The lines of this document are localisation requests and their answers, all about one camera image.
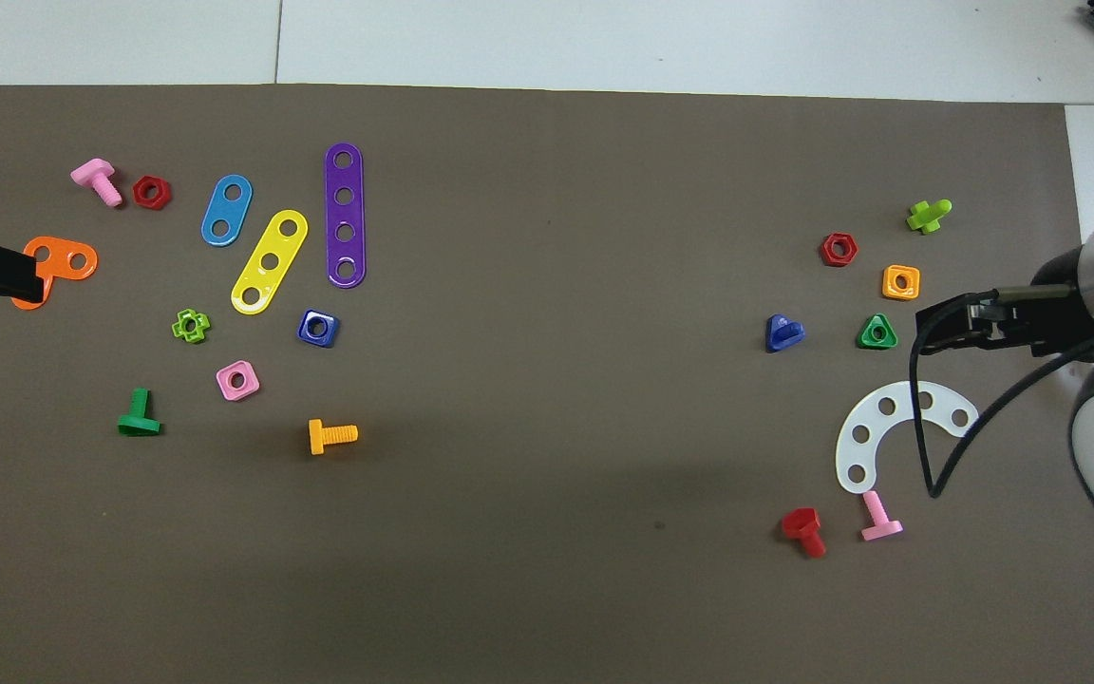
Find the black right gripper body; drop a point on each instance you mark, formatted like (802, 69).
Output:
(1050, 318)

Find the orange square plastic nut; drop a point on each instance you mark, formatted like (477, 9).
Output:
(889, 285)

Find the red hexagonal plastic nut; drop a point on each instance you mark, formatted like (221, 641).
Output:
(827, 250)
(139, 190)

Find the blue square plastic nut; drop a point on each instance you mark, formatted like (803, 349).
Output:
(329, 337)

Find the green triangular plastic nut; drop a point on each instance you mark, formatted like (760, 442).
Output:
(865, 340)

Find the pink plastic screw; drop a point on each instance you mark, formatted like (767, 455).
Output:
(881, 530)
(91, 173)

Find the red plastic screw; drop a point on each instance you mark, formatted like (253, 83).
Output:
(801, 522)

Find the pink square plastic nut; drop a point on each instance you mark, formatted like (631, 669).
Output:
(224, 385)

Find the blue two-hole plastic strip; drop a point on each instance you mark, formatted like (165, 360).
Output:
(226, 211)

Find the orange plastic screw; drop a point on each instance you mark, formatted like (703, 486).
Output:
(333, 435)

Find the purple four-hole plastic strip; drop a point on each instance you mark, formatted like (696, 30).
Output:
(345, 214)

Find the orange angled three-hole plate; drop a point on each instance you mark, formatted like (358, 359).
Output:
(60, 261)

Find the green cross-shaped plastic nut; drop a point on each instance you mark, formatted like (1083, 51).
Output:
(179, 328)

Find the brown table mat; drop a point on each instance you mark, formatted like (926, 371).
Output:
(547, 285)

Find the dark green plastic screw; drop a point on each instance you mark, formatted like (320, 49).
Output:
(139, 423)

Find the lime green cross-head screw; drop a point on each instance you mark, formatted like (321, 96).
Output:
(925, 218)

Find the blue triangle-head plastic screw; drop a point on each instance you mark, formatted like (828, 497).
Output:
(780, 334)

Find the yellow three-hole plastic strip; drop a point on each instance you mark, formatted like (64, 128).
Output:
(279, 245)

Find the white curved five-hole strip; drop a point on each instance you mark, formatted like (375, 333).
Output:
(873, 420)

